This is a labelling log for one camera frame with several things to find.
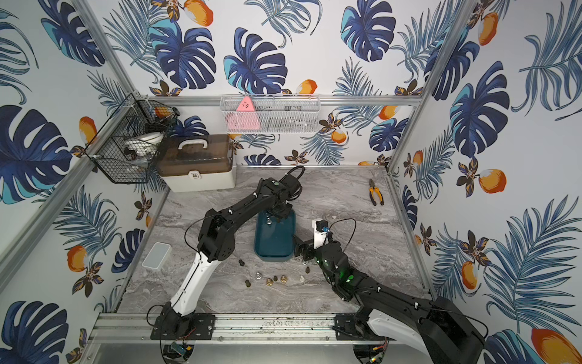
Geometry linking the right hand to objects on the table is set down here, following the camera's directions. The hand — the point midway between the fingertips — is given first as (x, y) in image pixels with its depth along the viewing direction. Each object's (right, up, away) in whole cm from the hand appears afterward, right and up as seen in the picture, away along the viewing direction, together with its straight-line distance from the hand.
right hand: (305, 230), depth 80 cm
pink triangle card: (-23, +43, +10) cm, 50 cm away
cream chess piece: (-1, -18, +3) cm, 19 cm away
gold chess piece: (-13, -20, +3) cm, 24 cm away
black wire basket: (-67, +30, +5) cm, 74 cm away
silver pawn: (-15, +1, +19) cm, 24 cm away
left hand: (-10, +6, +17) cm, 21 cm away
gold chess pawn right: (-8, -19, +3) cm, 20 cm away
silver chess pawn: (-17, -17, +4) cm, 25 cm away
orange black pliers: (+35, +15, +31) cm, 49 cm away
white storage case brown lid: (-45, +26, +15) cm, 54 cm away
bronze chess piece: (+1, -16, +6) cm, 17 cm away
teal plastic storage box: (-12, -7, +14) cm, 20 cm away
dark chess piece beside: (-24, -14, +7) cm, 29 cm away
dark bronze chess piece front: (-21, -19, +2) cm, 29 cm away
